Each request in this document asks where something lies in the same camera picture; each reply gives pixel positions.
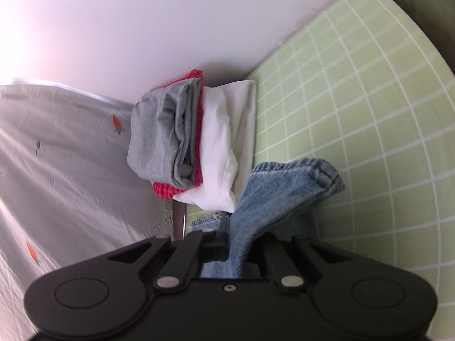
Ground folded white garment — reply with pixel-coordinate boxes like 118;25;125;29
173;80;257;213

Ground grey carrot print sheet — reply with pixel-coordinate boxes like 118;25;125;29
1;84;173;340

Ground folded red striped garment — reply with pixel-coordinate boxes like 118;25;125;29
152;69;204;200

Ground folded grey garment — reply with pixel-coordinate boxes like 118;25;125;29
127;77;202;189

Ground blue denim jeans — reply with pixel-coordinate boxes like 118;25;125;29
191;159;345;279

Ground brown wooden table edge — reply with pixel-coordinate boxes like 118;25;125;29
172;200;187;240

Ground green grid cutting mat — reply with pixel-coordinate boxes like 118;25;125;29
251;0;454;340

